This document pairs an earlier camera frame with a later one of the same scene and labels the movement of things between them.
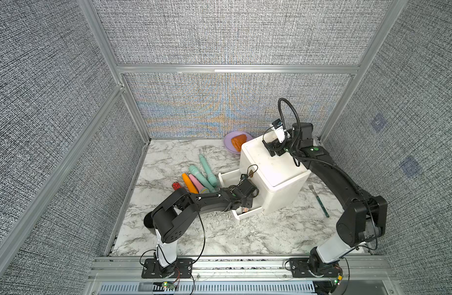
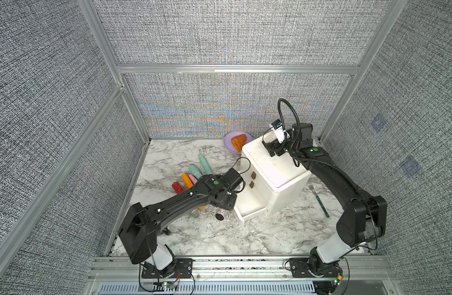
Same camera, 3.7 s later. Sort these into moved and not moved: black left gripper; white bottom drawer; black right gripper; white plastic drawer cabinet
Moved: black left gripper
Not moved: white bottom drawer; white plastic drawer cabinet; black right gripper
